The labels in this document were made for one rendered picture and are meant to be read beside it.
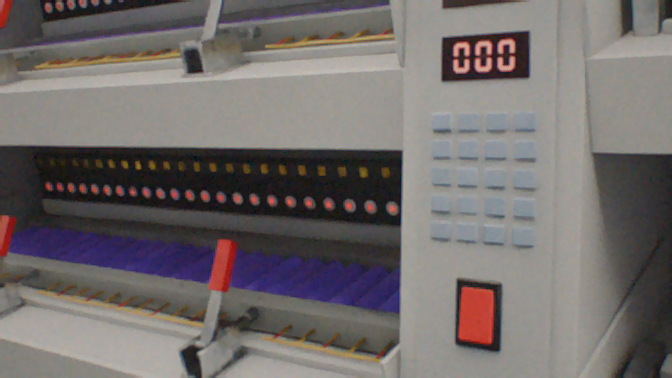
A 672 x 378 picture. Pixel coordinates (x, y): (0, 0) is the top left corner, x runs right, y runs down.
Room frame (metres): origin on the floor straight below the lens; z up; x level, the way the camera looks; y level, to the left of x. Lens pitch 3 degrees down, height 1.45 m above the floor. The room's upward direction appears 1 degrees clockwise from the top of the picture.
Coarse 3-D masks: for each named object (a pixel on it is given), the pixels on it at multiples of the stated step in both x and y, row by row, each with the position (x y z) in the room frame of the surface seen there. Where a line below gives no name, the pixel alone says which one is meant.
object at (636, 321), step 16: (656, 256) 0.46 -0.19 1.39; (656, 272) 0.46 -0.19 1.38; (640, 288) 0.43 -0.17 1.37; (656, 288) 0.46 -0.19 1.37; (624, 304) 0.41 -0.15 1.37; (640, 304) 0.43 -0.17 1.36; (656, 304) 0.46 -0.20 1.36; (624, 320) 0.40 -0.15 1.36; (640, 320) 0.43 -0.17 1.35; (656, 320) 0.47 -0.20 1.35; (608, 336) 0.38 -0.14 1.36; (624, 336) 0.41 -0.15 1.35; (640, 336) 0.43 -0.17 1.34; (656, 336) 0.46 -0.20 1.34; (608, 352) 0.38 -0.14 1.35; (624, 352) 0.41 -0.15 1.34; (640, 352) 0.40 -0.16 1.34; (656, 352) 0.40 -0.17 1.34; (592, 368) 0.36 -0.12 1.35; (608, 368) 0.38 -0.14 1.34; (624, 368) 0.41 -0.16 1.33; (640, 368) 0.39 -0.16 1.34; (656, 368) 0.39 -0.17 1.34
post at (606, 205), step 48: (576, 0) 0.35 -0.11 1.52; (576, 48) 0.35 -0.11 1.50; (576, 96) 0.35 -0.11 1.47; (576, 144) 0.35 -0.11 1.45; (576, 192) 0.35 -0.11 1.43; (624, 192) 0.41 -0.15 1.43; (576, 240) 0.35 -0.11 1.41; (624, 240) 0.41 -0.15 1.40; (576, 288) 0.35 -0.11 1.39; (624, 288) 0.41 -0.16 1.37; (576, 336) 0.35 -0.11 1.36
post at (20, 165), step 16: (16, 0) 0.88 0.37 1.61; (32, 0) 0.90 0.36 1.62; (16, 16) 0.88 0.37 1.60; (32, 16) 0.90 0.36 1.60; (32, 32) 0.90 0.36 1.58; (0, 160) 0.86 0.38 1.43; (16, 160) 0.88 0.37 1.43; (32, 160) 0.90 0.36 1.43; (0, 176) 0.86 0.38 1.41; (16, 176) 0.88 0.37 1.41; (32, 176) 0.90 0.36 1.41; (0, 192) 0.86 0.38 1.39; (16, 192) 0.88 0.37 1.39; (32, 192) 0.90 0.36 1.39; (32, 208) 0.90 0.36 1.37
